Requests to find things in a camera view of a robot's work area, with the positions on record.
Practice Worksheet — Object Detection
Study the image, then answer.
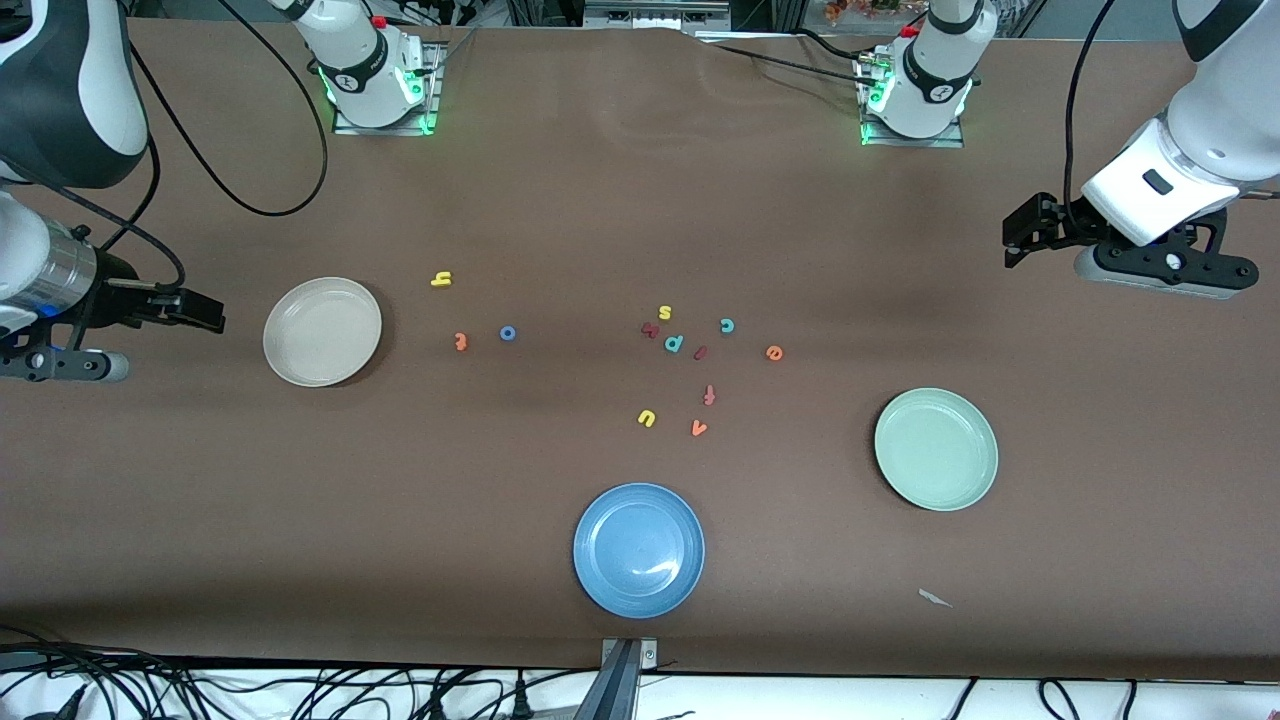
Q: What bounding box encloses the beige brown round plate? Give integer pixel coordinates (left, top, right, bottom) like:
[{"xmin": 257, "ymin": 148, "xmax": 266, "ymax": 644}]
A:
[{"xmin": 262, "ymin": 277, "xmax": 383, "ymax": 388}]

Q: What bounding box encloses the green round plate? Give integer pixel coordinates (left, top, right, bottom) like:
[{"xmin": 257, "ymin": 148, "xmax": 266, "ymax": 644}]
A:
[{"xmin": 874, "ymin": 388, "xmax": 999, "ymax": 513}]

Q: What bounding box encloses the orange decoration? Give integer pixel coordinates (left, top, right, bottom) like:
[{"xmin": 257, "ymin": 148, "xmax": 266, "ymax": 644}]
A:
[{"xmin": 823, "ymin": 0, "xmax": 906, "ymax": 23}]

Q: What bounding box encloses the brown table cover sheet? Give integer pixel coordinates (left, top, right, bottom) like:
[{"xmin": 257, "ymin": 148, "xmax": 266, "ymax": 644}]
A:
[{"xmin": 0, "ymin": 18, "xmax": 1280, "ymax": 681}]

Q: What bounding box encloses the blue round plate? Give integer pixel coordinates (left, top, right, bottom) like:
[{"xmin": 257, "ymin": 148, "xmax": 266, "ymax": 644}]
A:
[{"xmin": 573, "ymin": 483, "xmax": 706, "ymax": 619}]

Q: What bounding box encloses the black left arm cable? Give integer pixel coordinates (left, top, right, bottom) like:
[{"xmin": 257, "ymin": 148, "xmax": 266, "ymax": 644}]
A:
[{"xmin": 1064, "ymin": 0, "xmax": 1117, "ymax": 226}]

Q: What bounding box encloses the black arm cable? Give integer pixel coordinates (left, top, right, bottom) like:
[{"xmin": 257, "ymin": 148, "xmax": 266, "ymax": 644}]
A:
[
  {"xmin": 0, "ymin": 0, "xmax": 331, "ymax": 291},
  {"xmin": 1064, "ymin": 0, "xmax": 1117, "ymax": 226}
]

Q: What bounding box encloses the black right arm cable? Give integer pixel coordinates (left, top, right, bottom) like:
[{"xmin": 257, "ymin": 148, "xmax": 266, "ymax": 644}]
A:
[{"xmin": 0, "ymin": 0, "xmax": 331, "ymax": 291}]

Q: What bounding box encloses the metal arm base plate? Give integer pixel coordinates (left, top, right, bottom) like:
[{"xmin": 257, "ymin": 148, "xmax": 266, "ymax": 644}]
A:
[
  {"xmin": 333, "ymin": 40, "xmax": 443, "ymax": 136},
  {"xmin": 860, "ymin": 55, "xmax": 966, "ymax": 149}
]

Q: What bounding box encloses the black cable on table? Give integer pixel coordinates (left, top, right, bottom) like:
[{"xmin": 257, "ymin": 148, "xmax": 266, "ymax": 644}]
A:
[
  {"xmin": 700, "ymin": 38, "xmax": 881, "ymax": 89},
  {"xmin": 795, "ymin": 28, "xmax": 881, "ymax": 63}
]

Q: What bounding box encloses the black cable tangle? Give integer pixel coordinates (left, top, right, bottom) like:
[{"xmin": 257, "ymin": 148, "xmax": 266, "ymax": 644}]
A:
[{"xmin": 0, "ymin": 625, "xmax": 601, "ymax": 720}]

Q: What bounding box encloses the aluminium frame profile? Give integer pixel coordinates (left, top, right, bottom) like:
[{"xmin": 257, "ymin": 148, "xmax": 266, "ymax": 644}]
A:
[{"xmin": 583, "ymin": 0, "xmax": 733, "ymax": 31}]

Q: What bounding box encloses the grey metal camera stand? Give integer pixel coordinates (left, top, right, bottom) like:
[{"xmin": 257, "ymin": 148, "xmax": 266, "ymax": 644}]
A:
[{"xmin": 572, "ymin": 637, "xmax": 661, "ymax": 720}]

